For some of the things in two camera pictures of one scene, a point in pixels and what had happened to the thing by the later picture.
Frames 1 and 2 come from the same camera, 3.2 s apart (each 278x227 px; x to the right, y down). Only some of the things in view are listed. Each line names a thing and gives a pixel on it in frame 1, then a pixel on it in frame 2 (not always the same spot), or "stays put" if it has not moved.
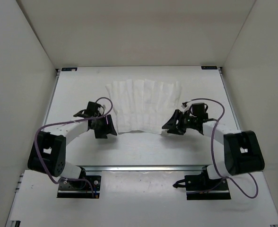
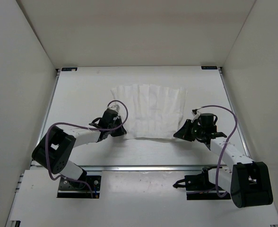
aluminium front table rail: [144, 168] stays put
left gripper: [108, 127] -> [120, 131]
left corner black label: [68, 69] stays put
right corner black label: [209, 67] stays put
